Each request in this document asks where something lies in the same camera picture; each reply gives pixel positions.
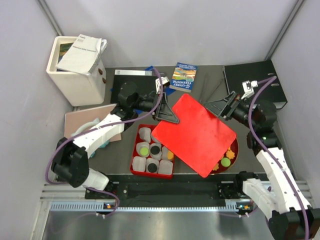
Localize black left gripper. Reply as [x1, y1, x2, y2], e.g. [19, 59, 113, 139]
[131, 91, 180, 125]

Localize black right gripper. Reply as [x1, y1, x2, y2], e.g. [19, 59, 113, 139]
[202, 91, 258, 131]

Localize metal tongs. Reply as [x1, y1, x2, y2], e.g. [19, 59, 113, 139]
[199, 73, 224, 103]

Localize red box lid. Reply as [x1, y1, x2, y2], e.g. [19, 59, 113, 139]
[152, 93, 237, 178]

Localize black sandwich cookie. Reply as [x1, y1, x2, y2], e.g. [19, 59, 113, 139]
[150, 145, 161, 155]
[146, 163, 158, 174]

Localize orange flower cookie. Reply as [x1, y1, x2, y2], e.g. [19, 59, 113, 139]
[212, 162, 220, 172]
[166, 150, 175, 161]

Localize green macaron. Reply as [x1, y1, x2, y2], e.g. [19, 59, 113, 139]
[139, 146, 150, 157]
[220, 157, 231, 168]

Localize red cookie box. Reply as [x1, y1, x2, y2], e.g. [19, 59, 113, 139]
[130, 124, 175, 179]

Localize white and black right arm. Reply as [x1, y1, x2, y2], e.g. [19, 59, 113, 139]
[204, 92, 320, 240]

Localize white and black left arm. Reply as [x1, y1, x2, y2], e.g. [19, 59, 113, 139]
[50, 81, 180, 199]

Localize white paper cup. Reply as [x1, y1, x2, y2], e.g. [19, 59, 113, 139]
[135, 141, 150, 157]
[158, 160, 174, 175]
[145, 158, 160, 173]
[149, 143, 162, 161]
[161, 146, 169, 161]
[138, 127, 151, 143]
[150, 134, 161, 144]
[132, 156, 147, 172]

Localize black flat notebook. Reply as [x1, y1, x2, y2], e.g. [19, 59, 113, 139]
[110, 69, 158, 104]

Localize blue paperback book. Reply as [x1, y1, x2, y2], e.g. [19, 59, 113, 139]
[169, 62, 198, 93]

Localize dark red round plate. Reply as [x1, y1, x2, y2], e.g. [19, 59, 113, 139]
[211, 139, 239, 175]

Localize orange star cookie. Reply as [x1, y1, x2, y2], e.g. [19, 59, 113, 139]
[226, 150, 236, 160]

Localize light blue headphones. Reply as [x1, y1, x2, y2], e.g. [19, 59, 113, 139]
[71, 118, 110, 158]

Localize white storage box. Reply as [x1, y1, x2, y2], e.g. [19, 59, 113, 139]
[46, 36, 107, 107]

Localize pink notebook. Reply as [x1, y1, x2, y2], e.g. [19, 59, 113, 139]
[64, 104, 116, 138]

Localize white paper manual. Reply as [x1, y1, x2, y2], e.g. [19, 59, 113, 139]
[56, 34, 108, 77]

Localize black ring binder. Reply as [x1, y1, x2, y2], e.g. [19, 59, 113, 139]
[223, 60, 288, 109]

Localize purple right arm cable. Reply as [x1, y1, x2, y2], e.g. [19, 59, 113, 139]
[219, 75, 311, 240]

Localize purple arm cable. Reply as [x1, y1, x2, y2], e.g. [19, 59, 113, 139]
[219, 75, 311, 240]
[44, 66, 166, 218]

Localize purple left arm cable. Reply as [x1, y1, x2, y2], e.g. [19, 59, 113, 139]
[44, 66, 166, 218]

